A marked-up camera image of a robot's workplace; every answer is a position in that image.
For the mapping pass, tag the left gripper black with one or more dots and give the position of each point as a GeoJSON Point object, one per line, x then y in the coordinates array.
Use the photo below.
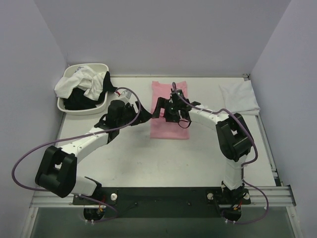
{"type": "Point", "coordinates": [136, 113]}

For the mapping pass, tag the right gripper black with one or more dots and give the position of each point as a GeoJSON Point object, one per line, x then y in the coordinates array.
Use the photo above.
{"type": "Point", "coordinates": [164, 110]}

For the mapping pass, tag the white plastic basket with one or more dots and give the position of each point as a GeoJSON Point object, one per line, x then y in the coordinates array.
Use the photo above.
{"type": "Point", "coordinates": [98, 67]}

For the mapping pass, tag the white t shirt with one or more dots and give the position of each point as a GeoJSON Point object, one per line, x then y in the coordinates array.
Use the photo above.
{"type": "Point", "coordinates": [240, 98]}
{"type": "Point", "coordinates": [84, 78]}

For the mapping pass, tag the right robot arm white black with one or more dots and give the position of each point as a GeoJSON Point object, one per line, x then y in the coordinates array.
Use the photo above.
{"type": "Point", "coordinates": [234, 138]}

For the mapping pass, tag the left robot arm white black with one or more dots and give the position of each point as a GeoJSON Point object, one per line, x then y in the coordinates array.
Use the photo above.
{"type": "Point", "coordinates": [57, 172]}

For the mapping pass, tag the black t shirt in basket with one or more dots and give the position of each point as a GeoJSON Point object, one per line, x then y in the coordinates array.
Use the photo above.
{"type": "Point", "coordinates": [78, 101]}

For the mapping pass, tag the white t shirt in basket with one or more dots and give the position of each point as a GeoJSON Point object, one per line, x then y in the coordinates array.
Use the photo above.
{"type": "Point", "coordinates": [84, 78]}

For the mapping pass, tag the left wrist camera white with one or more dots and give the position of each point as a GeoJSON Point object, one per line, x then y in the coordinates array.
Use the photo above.
{"type": "Point", "coordinates": [124, 96]}

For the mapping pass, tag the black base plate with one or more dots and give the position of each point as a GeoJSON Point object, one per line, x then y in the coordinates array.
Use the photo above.
{"type": "Point", "coordinates": [169, 202]}

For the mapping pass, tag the aluminium front rail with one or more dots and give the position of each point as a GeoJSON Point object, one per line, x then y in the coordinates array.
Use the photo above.
{"type": "Point", "coordinates": [277, 196]}

